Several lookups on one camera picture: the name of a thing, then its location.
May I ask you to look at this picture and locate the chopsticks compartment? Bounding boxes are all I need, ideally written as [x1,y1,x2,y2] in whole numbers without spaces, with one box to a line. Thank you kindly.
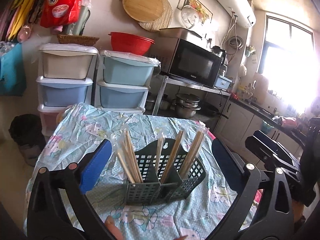
[111,127,143,184]
[155,129,184,184]
[179,126,207,179]

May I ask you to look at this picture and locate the dark green utensil holder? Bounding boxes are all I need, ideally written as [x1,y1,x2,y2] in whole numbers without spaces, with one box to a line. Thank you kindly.
[124,138,207,206]

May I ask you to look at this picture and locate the white kitchen cabinets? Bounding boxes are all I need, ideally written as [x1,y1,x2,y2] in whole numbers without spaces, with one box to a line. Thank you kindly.
[214,99,303,164]

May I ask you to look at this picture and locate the person's left hand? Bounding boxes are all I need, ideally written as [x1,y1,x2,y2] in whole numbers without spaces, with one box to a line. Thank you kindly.
[104,216,124,240]

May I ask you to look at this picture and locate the pink blanket under cloth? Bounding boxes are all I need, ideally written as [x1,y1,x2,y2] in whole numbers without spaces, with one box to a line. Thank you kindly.
[198,121,263,204]

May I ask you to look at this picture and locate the black frying pan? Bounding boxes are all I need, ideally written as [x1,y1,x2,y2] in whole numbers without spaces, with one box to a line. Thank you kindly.
[201,102,229,119]

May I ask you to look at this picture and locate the pink bottom storage drawer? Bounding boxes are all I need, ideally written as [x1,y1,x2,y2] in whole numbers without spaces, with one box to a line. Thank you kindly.
[37,104,71,137]

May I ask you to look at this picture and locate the black trash bin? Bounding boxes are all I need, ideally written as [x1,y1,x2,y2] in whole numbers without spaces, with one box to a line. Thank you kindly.
[9,114,46,167]

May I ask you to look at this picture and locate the blue middle right drawer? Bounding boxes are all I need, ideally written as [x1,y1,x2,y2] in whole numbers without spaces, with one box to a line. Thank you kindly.
[97,81,150,109]

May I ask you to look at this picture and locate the stainless steel pot stack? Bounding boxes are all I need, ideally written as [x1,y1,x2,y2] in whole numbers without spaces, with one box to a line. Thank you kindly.
[175,93,201,119]

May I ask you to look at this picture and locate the blue middle left drawer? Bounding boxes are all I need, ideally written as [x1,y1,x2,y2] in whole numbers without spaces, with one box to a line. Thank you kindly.
[36,76,93,107]

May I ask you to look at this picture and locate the small blue box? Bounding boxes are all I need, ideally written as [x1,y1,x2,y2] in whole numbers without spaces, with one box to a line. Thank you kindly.
[214,75,232,90]

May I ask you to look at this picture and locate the metal shelf rack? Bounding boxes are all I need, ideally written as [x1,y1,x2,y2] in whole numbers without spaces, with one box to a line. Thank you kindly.
[144,75,230,120]

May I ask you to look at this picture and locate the light blue top drawer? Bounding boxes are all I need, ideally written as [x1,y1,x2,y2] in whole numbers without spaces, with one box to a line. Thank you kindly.
[100,50,161,86]

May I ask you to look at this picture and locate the window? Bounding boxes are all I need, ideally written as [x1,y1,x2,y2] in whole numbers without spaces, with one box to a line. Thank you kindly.
[258,15,319,114]

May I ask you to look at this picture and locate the cream top storage drawer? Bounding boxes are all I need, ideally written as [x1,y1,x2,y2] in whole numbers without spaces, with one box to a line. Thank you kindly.
[39,43,98,80]

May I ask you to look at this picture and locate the teal hanging bag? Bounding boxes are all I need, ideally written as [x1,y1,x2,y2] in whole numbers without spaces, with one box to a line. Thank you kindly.
[0,43,27,96]

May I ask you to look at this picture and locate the black electric kettle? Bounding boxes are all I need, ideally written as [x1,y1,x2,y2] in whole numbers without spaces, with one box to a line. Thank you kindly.
[212,46,227,64]

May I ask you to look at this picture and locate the black microwave oven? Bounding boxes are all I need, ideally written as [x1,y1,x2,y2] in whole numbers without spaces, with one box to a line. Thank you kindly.
[149,37,222,88]

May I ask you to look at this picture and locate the wicker basket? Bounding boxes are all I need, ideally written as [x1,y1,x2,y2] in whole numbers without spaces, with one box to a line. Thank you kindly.
[57,34,99,47]

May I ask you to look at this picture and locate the red plastic basin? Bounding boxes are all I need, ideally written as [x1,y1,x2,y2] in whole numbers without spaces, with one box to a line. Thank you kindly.
[109,32,155,56]

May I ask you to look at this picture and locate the round woven mat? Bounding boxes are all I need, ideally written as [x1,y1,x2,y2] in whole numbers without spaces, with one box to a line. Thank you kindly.
[138,0,173,33]

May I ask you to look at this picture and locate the red printed shopping bag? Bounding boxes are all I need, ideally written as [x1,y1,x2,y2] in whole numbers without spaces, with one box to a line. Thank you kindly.
[40,0,82,28]

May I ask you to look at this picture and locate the round bamboo board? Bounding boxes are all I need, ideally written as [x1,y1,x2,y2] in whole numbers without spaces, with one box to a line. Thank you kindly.
[122,0,164,23]

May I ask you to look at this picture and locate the white cylindrical water heater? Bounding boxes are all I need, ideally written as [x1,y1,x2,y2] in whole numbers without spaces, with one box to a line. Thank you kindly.
[217,0,256,28]

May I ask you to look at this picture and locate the yellow hanging bags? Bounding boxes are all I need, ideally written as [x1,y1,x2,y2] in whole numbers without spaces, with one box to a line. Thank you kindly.
[1,0,44,42]

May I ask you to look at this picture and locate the fruit wall picture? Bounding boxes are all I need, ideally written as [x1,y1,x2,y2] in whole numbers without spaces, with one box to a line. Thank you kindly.
[177,0,213,25]

